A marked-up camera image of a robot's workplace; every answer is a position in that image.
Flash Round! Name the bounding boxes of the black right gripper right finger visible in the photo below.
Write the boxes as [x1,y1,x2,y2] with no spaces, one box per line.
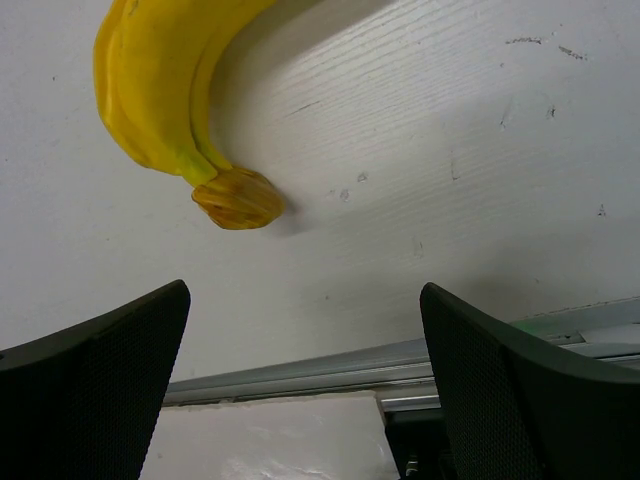
[420,283,639,479]

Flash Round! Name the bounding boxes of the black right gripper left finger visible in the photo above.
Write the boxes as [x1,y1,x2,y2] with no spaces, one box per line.
[1,280,191,479]

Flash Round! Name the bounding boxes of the yellow fake banana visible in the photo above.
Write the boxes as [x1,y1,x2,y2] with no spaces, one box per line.
[93,1,285,230]

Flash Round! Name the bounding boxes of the aluminium table edge rail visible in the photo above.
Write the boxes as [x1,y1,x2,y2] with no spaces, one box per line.
[163,298,639,412]

